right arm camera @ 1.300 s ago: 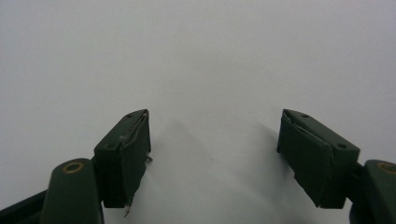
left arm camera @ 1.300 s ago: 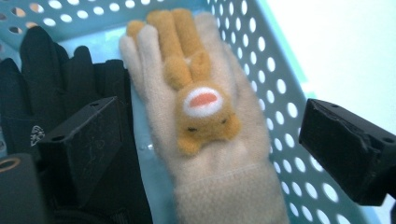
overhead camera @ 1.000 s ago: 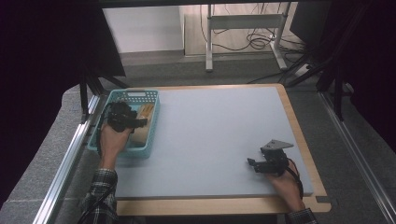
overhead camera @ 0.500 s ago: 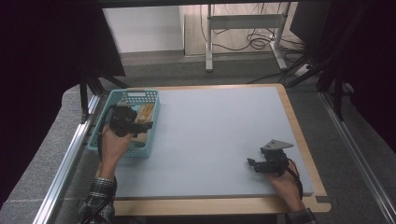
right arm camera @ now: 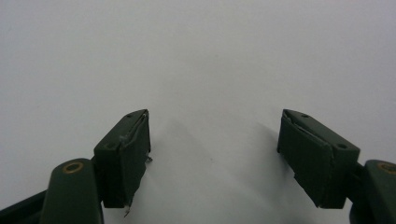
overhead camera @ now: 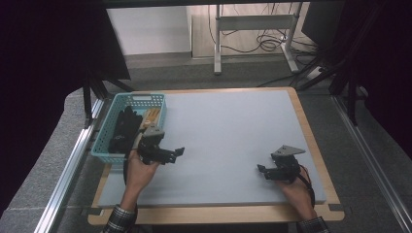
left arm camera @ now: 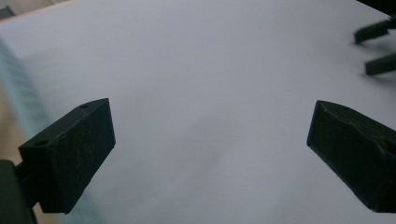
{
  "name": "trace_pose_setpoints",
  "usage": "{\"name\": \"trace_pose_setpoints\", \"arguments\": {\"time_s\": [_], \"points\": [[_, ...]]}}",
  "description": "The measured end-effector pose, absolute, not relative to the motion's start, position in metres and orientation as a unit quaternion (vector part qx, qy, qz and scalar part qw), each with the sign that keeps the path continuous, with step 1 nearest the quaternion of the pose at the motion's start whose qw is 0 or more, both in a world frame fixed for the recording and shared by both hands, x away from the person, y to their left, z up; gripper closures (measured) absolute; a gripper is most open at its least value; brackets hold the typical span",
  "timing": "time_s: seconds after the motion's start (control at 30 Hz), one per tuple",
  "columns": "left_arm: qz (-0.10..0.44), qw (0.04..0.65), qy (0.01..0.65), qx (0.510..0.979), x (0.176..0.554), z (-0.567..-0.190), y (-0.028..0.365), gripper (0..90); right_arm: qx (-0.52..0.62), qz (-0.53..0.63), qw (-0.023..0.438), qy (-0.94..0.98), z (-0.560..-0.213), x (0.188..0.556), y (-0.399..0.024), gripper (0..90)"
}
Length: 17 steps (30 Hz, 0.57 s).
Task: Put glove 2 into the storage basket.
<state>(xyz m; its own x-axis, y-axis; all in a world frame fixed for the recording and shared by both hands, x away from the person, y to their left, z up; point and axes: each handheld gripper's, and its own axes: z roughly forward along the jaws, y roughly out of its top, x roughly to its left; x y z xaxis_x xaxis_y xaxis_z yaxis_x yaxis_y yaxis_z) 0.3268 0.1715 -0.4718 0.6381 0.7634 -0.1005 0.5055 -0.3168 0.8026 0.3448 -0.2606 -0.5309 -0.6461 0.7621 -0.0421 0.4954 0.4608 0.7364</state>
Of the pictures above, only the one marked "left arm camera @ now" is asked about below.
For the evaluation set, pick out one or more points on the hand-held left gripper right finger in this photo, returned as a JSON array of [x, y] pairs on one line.
[[355, 155]]

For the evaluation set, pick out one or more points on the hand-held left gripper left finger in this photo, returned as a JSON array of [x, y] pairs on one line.
[[68, 155]]

